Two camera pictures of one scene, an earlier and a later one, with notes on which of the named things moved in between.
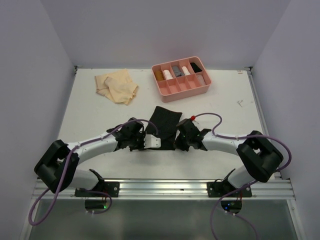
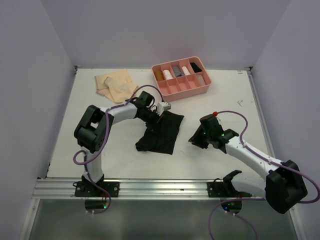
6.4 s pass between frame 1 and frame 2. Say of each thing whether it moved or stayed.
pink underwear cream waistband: stayed
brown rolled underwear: stayed
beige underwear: stayed
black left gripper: moved
